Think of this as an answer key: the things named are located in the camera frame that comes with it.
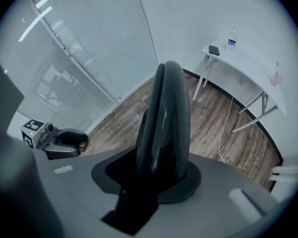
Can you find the white window blinds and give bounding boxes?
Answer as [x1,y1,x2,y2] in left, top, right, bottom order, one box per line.
[0,0,159,136]

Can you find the white cable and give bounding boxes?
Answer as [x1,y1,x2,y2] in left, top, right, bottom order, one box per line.
[218,95,234,163]

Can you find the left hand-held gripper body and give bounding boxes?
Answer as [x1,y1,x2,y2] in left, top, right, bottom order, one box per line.
[20,119,63,160]

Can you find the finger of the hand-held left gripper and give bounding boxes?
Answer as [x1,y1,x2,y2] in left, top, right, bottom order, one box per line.
[44,144,81,160]
[53,128,89,151]

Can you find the white tubular frame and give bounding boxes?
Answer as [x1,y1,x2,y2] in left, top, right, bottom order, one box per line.
[269,165,298,183]

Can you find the pink folded paper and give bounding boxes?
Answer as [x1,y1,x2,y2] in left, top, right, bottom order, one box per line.
[267,70,284,87]

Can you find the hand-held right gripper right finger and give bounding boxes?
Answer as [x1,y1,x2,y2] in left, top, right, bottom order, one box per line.
[139,60,191,183]

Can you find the black smartphone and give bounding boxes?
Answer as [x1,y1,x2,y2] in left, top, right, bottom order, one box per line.
[208,45,221,56]

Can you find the clear plastic water bottle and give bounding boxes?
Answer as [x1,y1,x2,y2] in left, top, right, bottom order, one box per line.
[226,26,238,53]

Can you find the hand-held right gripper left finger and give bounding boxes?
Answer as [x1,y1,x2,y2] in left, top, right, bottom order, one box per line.
[136,62,165,176]

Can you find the white folding-leg table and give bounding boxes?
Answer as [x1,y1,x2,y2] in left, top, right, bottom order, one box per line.
[192,38,287,133]

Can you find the black baseboard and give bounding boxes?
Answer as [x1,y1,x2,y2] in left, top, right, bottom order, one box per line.
[182,67,284,164]

